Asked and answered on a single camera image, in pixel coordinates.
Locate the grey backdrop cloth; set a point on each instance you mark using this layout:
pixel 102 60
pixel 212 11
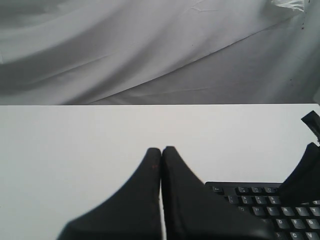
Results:
pixel 157 52

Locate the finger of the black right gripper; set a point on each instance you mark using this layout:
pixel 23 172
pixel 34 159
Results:
pixel 303 184

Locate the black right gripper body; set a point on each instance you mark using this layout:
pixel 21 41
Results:
pixel 312 120

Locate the black acer keyboard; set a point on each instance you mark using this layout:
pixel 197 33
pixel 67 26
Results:
pixel 261 199

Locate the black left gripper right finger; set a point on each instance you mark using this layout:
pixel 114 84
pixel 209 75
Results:
pixel 192 212

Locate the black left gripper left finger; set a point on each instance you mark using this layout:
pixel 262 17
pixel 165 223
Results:
pixel 131 213

